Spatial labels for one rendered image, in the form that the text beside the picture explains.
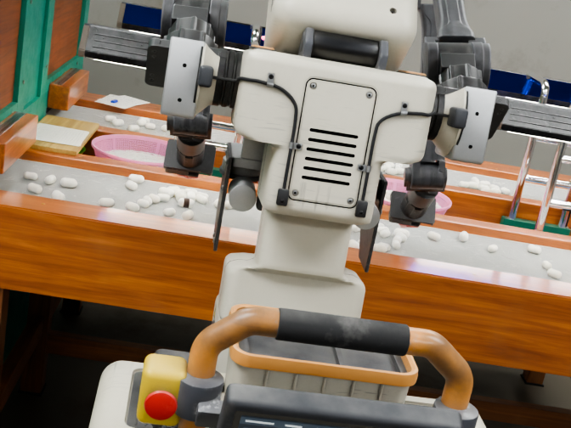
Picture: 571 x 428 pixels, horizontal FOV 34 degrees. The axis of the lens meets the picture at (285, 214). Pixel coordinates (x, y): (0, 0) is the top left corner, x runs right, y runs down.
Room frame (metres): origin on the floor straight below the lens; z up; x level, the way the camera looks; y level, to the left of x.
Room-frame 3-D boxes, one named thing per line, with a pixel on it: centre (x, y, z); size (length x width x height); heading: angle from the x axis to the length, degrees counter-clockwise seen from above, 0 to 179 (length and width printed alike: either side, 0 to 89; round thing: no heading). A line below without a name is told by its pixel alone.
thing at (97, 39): (2.12, 0.22, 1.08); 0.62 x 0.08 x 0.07; 94
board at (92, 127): (2.37, 0.63, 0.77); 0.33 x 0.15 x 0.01; 4
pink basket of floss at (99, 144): (2.39, 0.41, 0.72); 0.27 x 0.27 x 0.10
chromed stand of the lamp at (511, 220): (2.68, -0.72, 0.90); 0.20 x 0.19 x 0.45; 94
